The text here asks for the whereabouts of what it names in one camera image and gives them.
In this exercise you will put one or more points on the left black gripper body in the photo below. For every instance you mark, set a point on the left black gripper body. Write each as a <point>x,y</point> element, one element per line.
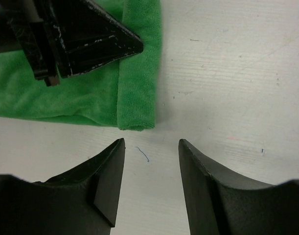
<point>21,28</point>

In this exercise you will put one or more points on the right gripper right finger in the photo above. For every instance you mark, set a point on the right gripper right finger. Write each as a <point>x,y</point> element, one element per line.
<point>220,201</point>

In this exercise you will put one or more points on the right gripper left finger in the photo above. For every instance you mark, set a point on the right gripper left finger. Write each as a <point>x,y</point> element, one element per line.
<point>81,201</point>

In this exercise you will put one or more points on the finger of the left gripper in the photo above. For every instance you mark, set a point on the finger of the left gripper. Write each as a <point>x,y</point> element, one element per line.
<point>84,36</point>

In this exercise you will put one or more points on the green microfiber towel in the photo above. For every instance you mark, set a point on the green microfiber towel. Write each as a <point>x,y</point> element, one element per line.
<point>120,94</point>

